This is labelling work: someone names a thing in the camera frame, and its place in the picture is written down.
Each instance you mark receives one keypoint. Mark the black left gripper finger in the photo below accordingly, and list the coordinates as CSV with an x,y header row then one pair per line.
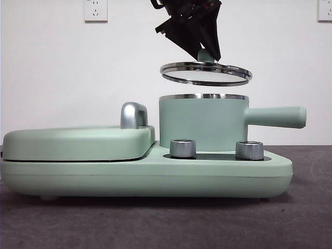
x,y
181,33
212,31

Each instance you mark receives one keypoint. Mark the glass pot lid green knob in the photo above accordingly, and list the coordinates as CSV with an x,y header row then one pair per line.
x,y
205,74

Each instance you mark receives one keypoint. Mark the silver control knob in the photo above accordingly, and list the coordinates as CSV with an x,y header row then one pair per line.
x,y
249,151
182,149

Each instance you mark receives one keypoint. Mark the mint green breakfast machine base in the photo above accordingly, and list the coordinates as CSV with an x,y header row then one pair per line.
x,y
155,179

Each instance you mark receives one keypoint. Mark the mint green griddle lid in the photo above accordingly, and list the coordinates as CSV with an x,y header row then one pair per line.
x,y
72,144

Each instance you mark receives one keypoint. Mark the white wall socket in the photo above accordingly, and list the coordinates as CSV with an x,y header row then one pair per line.
x,y
95,11
325,10

